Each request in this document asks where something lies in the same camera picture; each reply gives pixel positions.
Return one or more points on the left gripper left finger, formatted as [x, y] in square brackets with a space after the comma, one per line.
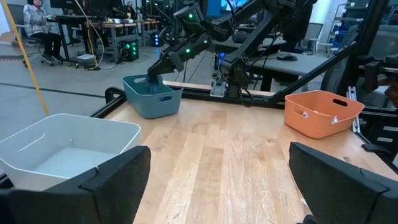
[109, 193]

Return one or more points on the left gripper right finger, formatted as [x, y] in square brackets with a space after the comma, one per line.
[335, 193]

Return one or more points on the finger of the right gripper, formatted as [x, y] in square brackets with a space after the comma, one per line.
[155, 71]
[166, 74]

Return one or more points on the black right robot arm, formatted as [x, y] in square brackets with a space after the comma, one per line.
[248, 46]

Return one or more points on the teal plastic bin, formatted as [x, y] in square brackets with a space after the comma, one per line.
[155, 105]

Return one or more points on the computer tower with green lights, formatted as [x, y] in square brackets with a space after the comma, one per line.
[129, 51]

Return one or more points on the monitor with blue screen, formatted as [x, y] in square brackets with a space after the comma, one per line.
[214, 7]

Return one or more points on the wooden office desk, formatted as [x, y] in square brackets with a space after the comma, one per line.
[124, 25]

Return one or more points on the person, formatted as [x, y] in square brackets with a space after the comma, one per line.
[35, 18]
[130, 11]

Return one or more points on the white box on floor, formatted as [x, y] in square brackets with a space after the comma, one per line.
[85, 57]

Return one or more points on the orange plastic bin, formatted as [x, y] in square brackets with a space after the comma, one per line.
[317, 121]

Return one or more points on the light grey plastic bin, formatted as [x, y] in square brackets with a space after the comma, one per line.
[62, 133]

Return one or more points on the black computer mouse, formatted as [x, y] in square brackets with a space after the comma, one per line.
[287, 56]

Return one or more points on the grey office table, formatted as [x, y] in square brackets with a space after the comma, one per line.
[298, 65]

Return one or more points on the person's hand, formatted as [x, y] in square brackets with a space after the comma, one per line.
[393, 93]

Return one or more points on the grey office chair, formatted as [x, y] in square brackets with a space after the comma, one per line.
[312, 31]

